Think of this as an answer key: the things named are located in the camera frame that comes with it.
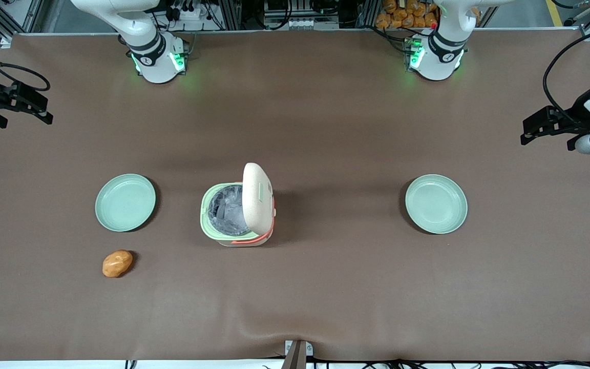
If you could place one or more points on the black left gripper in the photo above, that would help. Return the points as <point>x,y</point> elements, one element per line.
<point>580,112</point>

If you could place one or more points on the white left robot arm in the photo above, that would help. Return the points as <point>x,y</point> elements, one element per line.
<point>441,56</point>

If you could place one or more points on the mint green plate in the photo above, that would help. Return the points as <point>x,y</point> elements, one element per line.
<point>123,202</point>
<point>436,204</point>

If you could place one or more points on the brown potato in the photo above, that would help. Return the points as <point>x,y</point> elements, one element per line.
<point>117,264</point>

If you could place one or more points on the bag of orange buns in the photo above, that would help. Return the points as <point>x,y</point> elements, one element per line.
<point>402,15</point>

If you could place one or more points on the power strip with black plugs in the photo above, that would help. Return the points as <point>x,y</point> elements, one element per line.
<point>187,10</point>

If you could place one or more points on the brown table mat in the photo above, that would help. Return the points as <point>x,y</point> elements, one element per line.
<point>325,128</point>

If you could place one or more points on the white power strip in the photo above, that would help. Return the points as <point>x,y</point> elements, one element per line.
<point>300,23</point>

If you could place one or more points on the metal table clamp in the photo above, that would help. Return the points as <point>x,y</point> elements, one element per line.
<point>297,353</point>

